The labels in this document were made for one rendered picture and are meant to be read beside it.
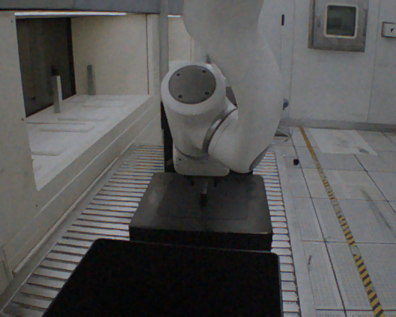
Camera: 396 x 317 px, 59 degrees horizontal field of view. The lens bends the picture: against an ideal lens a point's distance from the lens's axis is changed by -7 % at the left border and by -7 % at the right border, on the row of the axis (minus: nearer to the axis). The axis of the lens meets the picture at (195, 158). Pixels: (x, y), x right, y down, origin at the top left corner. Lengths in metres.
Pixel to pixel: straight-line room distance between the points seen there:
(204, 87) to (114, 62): 1.54
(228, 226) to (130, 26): 1.40
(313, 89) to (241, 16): 4.26
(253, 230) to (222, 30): 0.43
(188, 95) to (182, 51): 2.96
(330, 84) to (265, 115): 4.25
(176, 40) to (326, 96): 2.09
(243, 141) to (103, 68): 1.62
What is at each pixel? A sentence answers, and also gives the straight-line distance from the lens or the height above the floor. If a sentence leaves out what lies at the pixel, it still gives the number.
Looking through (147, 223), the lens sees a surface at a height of 0.86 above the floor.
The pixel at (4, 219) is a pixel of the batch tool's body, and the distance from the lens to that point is 0.73.
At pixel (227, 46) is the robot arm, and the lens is 0.42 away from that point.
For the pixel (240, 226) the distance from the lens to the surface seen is 0.75.
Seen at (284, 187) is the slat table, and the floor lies 0.76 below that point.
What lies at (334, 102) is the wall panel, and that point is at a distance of 4.73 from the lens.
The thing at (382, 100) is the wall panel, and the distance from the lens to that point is 4.89.
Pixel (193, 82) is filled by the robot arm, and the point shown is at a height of 1.17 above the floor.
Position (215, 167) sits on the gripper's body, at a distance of 0.65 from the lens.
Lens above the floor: 1.24
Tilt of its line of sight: 21 degrees down
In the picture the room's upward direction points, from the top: straight up
